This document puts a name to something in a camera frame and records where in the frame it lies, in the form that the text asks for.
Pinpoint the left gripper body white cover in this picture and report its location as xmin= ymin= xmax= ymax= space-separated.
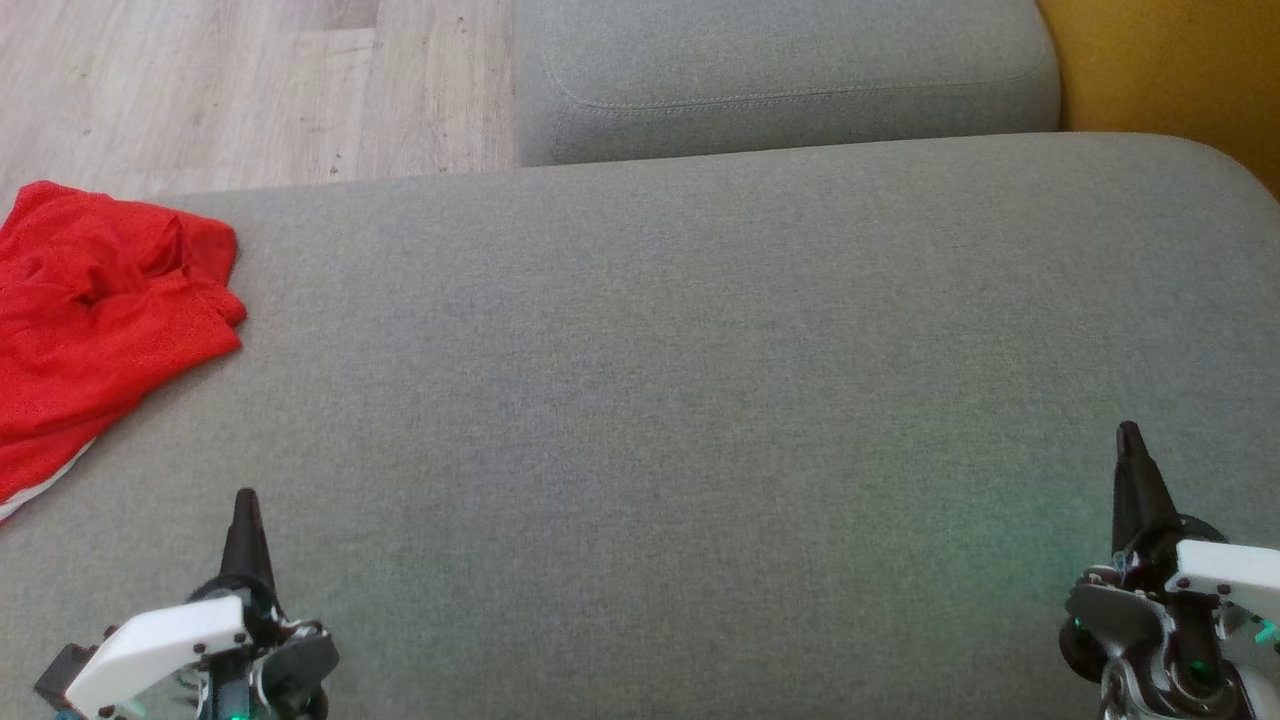
xmin=65 ymin=582 xmax=341 ymax=720

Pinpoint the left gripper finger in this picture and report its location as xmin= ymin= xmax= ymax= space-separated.
xmin=218 ymin=488 xmax=278 ymax=606

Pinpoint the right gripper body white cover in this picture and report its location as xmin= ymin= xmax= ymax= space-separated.
xmin=1060 ymin=518 xmax=1280 ymax=720

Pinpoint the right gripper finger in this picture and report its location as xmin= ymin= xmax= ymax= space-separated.
xmin=1112 ymin=421 xmax=1183 ymax=556

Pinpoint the red Bulls basketball garment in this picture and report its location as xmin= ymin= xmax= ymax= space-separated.
xmin=0 ymin=180 xmax=248 ymax=526

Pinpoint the large grey sofa chaise cushion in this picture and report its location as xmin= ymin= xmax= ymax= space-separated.
xmin=0 ymin=132 xmax=1280 ymax=720

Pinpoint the large yellow sofa back cushion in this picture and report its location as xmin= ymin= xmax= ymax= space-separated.
xmin=1036 ymin=0 xmax=1280 ymax=198

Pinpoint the grey sofa seat cushion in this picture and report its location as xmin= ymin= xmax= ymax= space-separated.
xmin=512 ymin=0 xmax=1062 ymax=167

